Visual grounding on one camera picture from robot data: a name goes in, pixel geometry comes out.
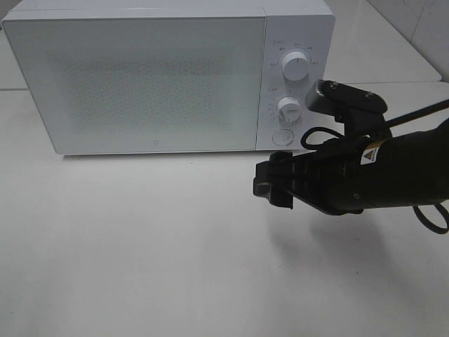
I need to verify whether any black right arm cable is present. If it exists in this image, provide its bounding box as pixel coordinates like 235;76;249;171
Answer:
300;100;449;234

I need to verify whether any round white door button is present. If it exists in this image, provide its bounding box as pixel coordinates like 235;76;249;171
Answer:
272;129;294;146

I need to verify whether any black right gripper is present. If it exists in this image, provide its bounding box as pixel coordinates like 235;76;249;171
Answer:
253;152;363;215

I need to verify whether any white microwave oven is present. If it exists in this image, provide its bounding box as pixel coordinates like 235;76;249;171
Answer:
1;1;335;155

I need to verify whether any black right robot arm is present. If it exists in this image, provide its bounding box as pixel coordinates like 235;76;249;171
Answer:
253;121;448;216

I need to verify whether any white microwave knob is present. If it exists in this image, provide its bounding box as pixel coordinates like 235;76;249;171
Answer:
276;96;302;123
281;50;310;81

